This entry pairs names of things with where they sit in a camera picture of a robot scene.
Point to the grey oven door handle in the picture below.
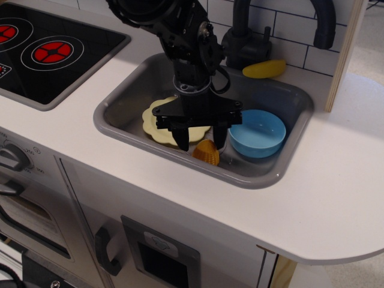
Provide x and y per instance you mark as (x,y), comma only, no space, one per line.
(11,187)

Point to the pale yellow scalloped plate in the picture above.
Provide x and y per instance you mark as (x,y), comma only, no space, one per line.
(163,136)

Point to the black cabinet door handle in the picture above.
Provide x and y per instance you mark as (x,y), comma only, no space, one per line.
(106,251)

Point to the wooden side panel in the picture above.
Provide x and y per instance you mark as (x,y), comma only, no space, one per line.
(353,27)

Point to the grey toy sink basin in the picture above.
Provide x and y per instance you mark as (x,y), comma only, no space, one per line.
(119,116)

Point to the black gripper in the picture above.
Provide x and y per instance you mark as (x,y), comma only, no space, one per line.
(197,106)

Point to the grey oven knob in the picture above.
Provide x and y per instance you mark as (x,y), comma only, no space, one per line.
(14,158)

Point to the yellow toy banana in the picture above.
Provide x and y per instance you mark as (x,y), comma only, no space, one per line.
(264,70)

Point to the yellow toy corn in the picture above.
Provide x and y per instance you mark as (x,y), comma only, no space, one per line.
(207,151)

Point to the grey dispenser panel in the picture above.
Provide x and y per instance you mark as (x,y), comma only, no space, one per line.
(161,257)

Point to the dark grey toy faucet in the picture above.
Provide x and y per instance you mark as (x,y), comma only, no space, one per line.
(243,47)

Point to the black toy stovetop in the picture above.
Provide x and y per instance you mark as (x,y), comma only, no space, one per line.
(44,57)

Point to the blue plastic bowl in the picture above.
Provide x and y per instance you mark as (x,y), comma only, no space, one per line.
(260,134)

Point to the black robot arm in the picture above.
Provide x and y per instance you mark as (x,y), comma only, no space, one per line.
(187,38)

